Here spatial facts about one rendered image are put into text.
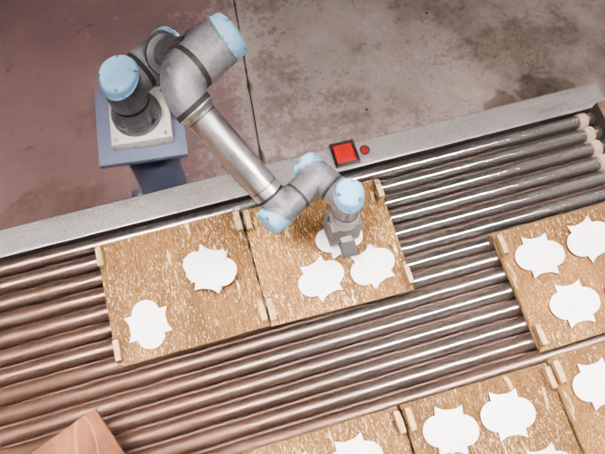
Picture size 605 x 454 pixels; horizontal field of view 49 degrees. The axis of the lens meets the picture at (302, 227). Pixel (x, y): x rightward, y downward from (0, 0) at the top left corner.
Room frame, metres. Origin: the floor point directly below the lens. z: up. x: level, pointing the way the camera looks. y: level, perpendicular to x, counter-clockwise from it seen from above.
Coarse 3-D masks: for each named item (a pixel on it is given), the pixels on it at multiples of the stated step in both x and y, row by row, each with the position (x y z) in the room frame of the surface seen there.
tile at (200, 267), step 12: (204, 252) 0.57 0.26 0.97; (192, 264) 0.53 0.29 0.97; (204, 264) 0.54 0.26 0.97; (216, 264) 0.54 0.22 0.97; (228, 264) 0.54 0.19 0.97; (192, 276) 0.50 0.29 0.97; (204, 276) 0.51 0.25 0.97; (216, 276) 0.51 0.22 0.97; (228, 276) 0.51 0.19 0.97; (204, 288) 0.47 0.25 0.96; (216, 288) 0.47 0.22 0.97
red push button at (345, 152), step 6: (342, 144) 0.96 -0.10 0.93; (348, 144) 0.97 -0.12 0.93; (336, 150) 0.94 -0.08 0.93; (342, 150) 0.94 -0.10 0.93; (348, 150) 0.94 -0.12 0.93; (336, 156) 0.92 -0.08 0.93; (342, 156) 0.92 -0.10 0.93; (348, 156) 0.93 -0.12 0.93; (354, 156) 0.93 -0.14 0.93; (342, 162) 0.90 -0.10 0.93
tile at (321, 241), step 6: (318, 234) 0.66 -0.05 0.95; (324, 234) 0.66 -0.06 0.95; (360, 234) 0.67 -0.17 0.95; (318, 240) 0.64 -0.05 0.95; (324, 240) 0.65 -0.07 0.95; (360, 240) 0.66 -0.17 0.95; (318, 246) 0.63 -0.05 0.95; (324, 246) 0.63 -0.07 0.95; (330, 246) 0.63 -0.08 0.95; (336, 246) 0.63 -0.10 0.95; (324, 252) 0.61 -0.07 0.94; (330, 252) 0.61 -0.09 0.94; (336, 252) 0.61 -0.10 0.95
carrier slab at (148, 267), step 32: (192, 224) 0.66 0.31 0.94; (224, 224) 0.67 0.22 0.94; (128, 256) 0.55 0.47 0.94; (160, 256) 0.56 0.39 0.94; (128, 288) 0.46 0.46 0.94; (160, 288) 0.47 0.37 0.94; (192, 288) 0.47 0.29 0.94; (224, 288) 0.48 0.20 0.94; (256, 288) 0.49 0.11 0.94; (192, 320) 0.39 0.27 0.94; (224, 320) 0.40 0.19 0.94; (256, 320) 0.40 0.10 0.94; (128, 352) 0.29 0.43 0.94; (160, 352) 0.29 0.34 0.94
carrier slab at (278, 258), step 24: (312, 216) 0.72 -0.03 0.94; (360, 216) 0.73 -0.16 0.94; (384, 216) 0.74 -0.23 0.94; (264, 240) 0.63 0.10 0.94; (288, 240) 0.64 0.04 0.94; (312, 240) 0.65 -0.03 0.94; (384, 240) 0.67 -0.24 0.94; (264, 264) 0.56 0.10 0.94; (288, 264) 0.57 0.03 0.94; (264, 288) 0.49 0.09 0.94; (288, 288) 0.50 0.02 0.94; (360, 288) 0.52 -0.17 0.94; (384, 288) 0.52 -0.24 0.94; (408, 288) 0.53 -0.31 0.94; (288, 312) 0.43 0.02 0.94; (312, 312) 0.44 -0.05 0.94
